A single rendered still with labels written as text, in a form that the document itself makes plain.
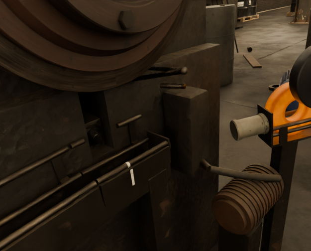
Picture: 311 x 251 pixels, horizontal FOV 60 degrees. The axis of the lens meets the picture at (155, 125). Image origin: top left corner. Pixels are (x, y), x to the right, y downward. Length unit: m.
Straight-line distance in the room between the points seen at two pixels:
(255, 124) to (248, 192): 0.18
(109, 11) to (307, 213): 1.39
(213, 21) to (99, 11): 2.80
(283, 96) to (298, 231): 0.83
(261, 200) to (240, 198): 0.07
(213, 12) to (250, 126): 2.44
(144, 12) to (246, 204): 0.54
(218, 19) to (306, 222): 2.25
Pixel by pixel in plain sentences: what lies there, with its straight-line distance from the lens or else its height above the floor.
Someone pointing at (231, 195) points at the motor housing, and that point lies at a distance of 0.76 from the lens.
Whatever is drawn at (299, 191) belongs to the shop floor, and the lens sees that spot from 1.70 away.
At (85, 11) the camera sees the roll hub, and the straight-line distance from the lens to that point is 0.36.
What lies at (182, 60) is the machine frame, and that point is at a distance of 0.76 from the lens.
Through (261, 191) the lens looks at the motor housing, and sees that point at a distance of 0.80.
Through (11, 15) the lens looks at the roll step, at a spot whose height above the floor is 1.02.
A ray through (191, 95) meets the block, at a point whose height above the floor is 0.80.
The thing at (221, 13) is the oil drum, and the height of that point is 0.81.
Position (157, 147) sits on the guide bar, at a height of 0.71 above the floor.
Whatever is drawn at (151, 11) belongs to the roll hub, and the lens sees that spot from 0.42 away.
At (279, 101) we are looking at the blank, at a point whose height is 0.74.
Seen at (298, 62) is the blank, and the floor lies 0.86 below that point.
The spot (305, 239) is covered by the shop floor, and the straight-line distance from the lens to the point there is 1.45.
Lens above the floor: 1.02
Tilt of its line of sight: 25 degrees down
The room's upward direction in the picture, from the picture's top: 6 degrees counter-clockwise
